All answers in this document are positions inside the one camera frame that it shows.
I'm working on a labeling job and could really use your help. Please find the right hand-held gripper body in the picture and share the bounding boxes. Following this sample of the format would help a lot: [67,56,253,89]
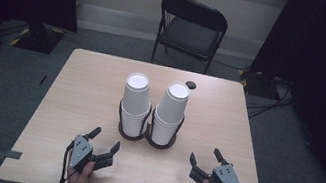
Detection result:
[187,157,251,183]

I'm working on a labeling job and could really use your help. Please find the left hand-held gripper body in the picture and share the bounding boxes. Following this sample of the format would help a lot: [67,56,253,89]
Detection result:
[67,134,117,179]

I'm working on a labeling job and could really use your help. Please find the black double cup holder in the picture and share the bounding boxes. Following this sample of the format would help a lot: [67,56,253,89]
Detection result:
[113,97,187,153]

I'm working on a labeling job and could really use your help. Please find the single white paper cup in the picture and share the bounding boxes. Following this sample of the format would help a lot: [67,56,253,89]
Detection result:
[153,77,193,128]

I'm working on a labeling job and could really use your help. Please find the person's left hand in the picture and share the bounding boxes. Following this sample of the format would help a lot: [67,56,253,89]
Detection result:
[65,156,97,183]

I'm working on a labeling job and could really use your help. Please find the grey tape strip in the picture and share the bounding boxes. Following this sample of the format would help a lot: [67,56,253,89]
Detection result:
[0,147,23,163]

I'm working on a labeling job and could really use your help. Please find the small black floor item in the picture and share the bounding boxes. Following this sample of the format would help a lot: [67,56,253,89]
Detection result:
[38,73,48,87]

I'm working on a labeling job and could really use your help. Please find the black round table cap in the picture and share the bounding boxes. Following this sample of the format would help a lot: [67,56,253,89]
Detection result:
[184,79,198,91]

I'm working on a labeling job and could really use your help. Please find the black stand base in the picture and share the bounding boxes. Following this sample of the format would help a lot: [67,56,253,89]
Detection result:
[236,67,278,101]
[8,18,68,57]

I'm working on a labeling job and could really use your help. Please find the black folding chair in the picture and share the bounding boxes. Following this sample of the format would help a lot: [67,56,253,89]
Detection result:
[149,0,233,78]

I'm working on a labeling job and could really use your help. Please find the left hand-held gripper cable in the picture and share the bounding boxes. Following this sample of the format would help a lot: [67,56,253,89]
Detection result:
[57,140,76,183]

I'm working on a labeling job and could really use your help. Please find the black floor cables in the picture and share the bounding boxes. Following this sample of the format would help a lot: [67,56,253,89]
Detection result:
[242,73,298,127]

